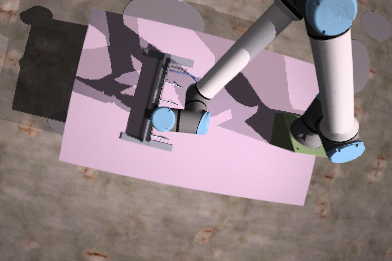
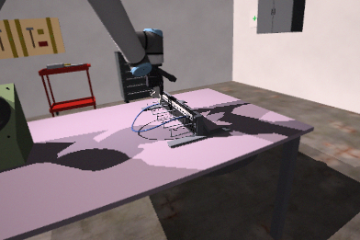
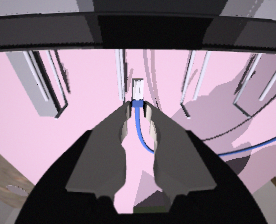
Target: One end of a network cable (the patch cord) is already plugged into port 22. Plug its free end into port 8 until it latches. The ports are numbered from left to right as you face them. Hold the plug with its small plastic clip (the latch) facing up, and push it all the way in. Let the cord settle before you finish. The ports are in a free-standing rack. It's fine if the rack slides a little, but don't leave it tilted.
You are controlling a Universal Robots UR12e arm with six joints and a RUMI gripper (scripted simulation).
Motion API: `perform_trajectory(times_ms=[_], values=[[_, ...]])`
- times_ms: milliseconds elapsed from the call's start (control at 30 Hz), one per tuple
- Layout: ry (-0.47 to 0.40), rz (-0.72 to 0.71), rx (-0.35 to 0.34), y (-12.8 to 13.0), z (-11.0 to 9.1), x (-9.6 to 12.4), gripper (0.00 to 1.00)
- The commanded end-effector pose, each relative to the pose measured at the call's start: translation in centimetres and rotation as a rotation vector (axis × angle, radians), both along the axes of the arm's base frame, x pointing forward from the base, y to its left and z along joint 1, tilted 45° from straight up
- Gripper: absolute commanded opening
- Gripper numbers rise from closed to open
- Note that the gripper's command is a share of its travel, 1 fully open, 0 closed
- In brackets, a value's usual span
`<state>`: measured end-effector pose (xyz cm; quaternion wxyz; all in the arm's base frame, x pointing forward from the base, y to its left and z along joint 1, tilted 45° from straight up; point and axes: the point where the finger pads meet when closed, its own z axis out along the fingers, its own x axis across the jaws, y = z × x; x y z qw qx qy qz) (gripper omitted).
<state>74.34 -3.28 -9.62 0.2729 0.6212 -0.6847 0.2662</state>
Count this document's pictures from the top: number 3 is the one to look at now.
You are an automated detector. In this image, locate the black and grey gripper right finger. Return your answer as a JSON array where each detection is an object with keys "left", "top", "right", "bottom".
[{"left": 143, "top": 101, "right": 268, "bottom": 224}]

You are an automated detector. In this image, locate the blue cable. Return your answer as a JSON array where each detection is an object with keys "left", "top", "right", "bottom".
[{"left": 135, "top": 108, "right": 276, "bottom": 156}]

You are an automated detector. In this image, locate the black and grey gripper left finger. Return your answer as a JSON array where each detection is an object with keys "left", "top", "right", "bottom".
[{"left": 14, "top": 101, "right": 132, "bottom": 224}]

